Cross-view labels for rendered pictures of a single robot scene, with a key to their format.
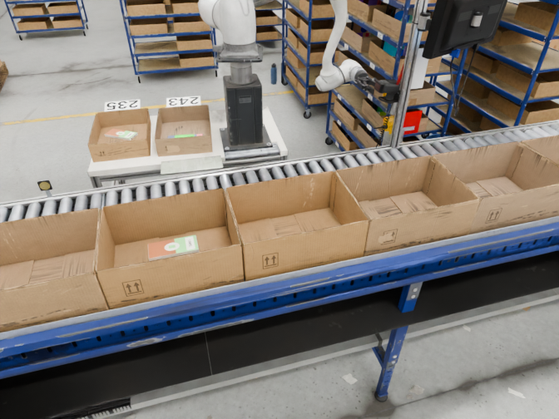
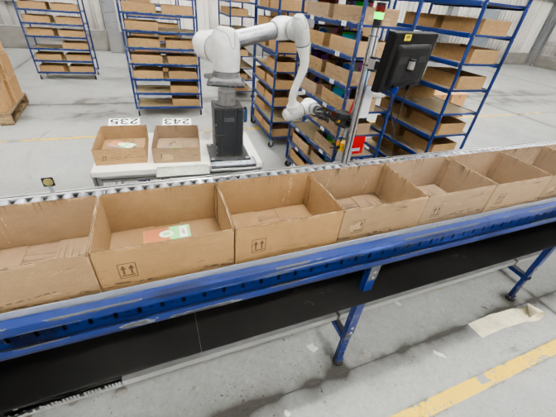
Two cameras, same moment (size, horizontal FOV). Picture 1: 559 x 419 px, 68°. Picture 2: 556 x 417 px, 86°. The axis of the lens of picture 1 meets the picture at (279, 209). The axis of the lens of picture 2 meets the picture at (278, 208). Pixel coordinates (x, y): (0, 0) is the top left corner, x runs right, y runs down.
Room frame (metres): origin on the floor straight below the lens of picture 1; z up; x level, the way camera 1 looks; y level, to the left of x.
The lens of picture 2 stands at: (0.15, 0.08, 1.63)
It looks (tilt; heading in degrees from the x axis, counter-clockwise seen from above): 35 degrees down; 352
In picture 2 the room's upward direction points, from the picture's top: 6 degrees clockwise
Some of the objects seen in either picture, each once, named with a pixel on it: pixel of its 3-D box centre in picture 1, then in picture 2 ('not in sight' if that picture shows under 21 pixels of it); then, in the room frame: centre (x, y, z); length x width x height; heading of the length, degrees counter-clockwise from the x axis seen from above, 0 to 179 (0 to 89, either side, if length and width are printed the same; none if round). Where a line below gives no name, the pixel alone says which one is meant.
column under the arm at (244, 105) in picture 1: (243, 110); (227, 128); (2.04, 0.19, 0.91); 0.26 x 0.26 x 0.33; 12
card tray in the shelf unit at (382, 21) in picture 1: (409, 22); (352, 73); (2.70, -0.79, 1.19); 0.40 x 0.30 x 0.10; 16
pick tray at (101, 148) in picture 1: (121, 133); (122, 143); (2.00, 0.84, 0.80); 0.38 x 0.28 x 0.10; 13
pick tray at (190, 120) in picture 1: (185, 129); (177, 142); (2.05, 0.52, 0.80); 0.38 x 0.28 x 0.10; 10
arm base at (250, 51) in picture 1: (235, 46); (222, 75); (2.05, 0.21, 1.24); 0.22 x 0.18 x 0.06; 91
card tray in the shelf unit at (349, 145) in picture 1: (357, 134); (309, 158); (3.16, -0.66, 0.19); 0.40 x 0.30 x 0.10; 14
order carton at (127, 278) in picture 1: (171, 245); (166, 231); (0.95, 0.33, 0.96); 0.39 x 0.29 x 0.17; 106
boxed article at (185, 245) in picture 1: (173, 248); (167, 235); (1.01, 0.35, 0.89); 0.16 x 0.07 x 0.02; 106
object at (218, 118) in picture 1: (189, 136); (181, 149); (2.09, 0.51, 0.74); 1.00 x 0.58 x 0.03; 102
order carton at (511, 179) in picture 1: (494, 186); (432, 189); (1.27, -0.80, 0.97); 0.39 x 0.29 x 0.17; 106
